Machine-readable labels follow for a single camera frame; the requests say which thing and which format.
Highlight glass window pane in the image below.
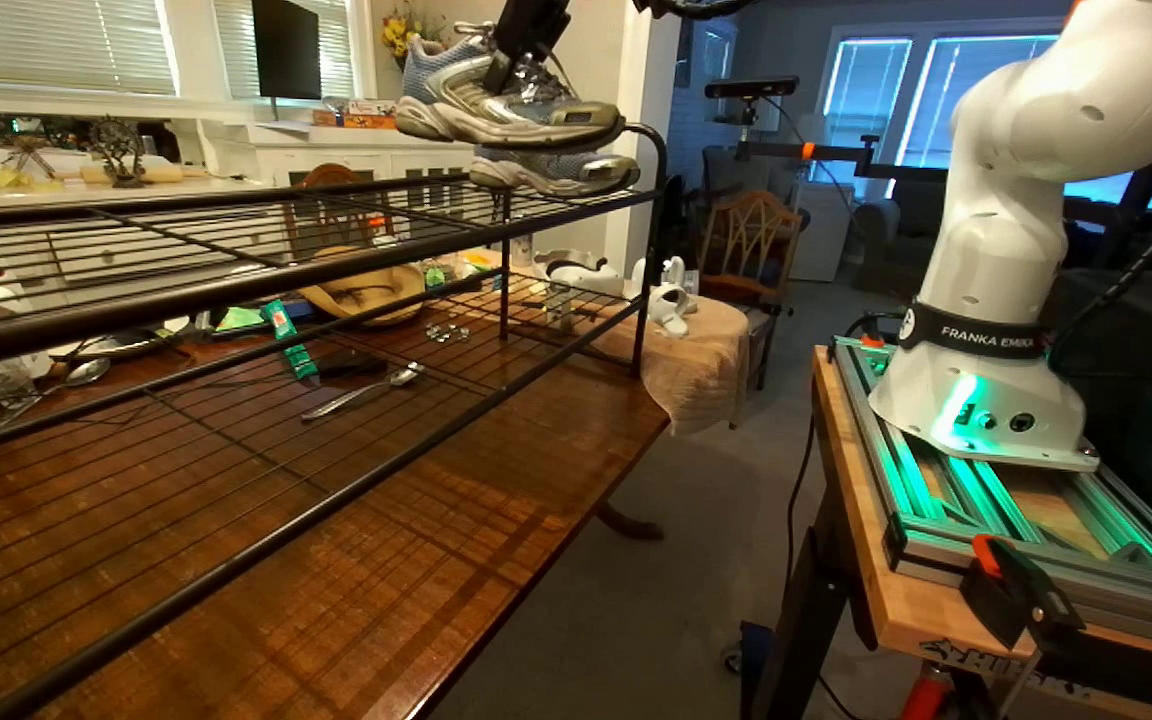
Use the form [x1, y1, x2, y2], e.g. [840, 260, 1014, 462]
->
[905, 31, 1072, 170]
[820, 36, 914, 152]

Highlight white wall shelf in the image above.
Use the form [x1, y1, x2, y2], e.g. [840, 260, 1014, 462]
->
[0, 75, 434, 192]

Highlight black metal shoe rack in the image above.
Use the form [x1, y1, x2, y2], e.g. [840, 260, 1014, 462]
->
[0, 115, 671, 720]

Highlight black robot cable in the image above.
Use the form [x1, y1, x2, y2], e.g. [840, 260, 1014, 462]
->
[627, 0, 756, 21]

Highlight grey blue running shoe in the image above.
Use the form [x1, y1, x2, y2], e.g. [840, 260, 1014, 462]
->
[393, 26, 630, 155]
[462, 138, 645, 209]

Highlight white window blind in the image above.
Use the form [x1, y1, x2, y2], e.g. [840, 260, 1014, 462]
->
[0, 0, 182, 90]

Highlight tan towel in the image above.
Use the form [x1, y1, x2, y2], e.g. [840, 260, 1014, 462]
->
[438, 271, 762, 439]

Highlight metal spoon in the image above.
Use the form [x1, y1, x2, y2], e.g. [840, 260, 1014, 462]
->
[296, 357, 429, 427]

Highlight black stereo camera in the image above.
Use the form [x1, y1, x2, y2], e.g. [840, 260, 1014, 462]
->
[703, 73, 803, 103]

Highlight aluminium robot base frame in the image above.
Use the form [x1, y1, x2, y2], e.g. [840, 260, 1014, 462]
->
[826, 330, 1152, 631]

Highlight ornate wooden chair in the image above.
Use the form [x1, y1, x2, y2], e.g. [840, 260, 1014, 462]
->
[693, 183, 806, 399]

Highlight dark wooden dining chair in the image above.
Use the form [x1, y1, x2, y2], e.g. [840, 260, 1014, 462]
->
[284, 160, 384, 264]

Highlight black flat screen television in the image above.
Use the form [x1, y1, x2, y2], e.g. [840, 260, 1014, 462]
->
[249, 0, 326, 103]

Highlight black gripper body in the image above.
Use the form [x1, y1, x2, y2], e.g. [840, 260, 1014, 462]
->
[491, 0, 581, 65]

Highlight black orange bar clamp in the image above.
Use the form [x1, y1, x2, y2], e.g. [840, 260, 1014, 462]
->
[950, 531, 1086, 661]

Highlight yellow flower bouquet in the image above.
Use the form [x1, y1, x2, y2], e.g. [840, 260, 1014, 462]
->
[377, 9, 445, 65]

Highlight black workbench leg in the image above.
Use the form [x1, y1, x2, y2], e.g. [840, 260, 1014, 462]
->
[747, 511, 881, 720]

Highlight black tripod boom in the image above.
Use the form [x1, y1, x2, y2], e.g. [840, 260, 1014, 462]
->
[731, 127, 909, 183]

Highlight wooden workbench top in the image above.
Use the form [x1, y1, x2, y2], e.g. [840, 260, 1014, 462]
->
[806, 340, 1048, 669]

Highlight green plastic stick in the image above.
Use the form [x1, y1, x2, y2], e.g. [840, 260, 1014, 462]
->
[255, 295, 324, 387]

